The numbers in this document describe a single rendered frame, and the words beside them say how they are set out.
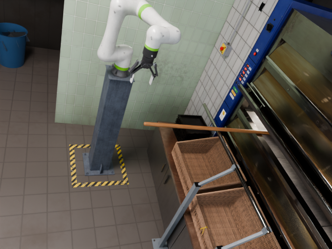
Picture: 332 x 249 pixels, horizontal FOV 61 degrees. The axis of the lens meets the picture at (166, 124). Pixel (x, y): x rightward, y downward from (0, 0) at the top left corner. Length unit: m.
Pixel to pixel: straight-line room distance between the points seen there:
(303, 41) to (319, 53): 0.18
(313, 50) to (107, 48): 1.45
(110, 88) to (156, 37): 0.85
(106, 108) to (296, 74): 1.55
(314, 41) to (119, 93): 1.53
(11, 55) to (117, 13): 2.58
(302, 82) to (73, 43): 2.11
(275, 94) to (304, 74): 0.29
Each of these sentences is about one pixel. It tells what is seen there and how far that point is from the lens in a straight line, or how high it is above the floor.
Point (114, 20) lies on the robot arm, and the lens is 2.10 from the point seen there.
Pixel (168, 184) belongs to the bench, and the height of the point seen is 0.42.
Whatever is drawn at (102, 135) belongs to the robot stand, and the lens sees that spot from 2.77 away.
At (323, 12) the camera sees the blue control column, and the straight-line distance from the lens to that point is 2.67.
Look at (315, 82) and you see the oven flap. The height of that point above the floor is 1.82.
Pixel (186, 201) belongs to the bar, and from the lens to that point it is 2.24.
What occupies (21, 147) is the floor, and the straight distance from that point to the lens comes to 3.36.
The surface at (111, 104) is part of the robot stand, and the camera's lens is 2.54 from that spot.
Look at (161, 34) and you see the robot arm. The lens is 1.74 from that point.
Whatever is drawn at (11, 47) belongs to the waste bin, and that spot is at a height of 0.34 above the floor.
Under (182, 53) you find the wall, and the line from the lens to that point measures 3.23.
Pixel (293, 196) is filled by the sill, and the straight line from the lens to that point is 2.20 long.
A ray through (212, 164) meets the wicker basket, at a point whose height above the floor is 0.60.
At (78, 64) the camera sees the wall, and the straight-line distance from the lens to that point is 3.15.
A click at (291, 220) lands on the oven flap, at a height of 1.03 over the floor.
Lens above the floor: 2.45
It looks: 37 degrees down
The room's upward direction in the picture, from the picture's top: 22 degrees clockwise
